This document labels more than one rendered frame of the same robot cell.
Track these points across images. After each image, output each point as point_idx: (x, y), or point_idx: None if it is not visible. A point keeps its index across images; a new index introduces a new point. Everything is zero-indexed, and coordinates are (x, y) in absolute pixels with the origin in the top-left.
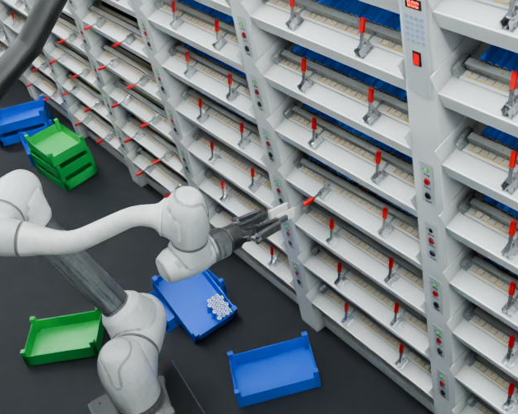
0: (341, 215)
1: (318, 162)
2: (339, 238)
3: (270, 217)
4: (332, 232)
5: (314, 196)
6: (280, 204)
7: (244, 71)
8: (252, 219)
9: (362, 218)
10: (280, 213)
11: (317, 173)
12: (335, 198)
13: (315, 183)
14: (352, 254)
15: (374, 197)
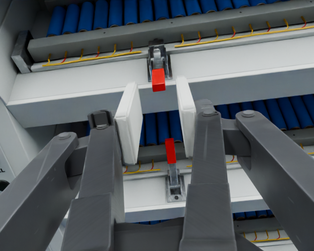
0: (247, 80)
1: (79, 29)
2: (182, 179)
3: (134, 149)
4: (176, 168)
5: (156, 68)
6: (126, 90)
7: None
8: (104, 187)
9: (309, 53)
10: (181, 96)
11: (95, 49)
12: (191, 62)
13: (105, 68)
14: (237, 185)
15: (296, 0)
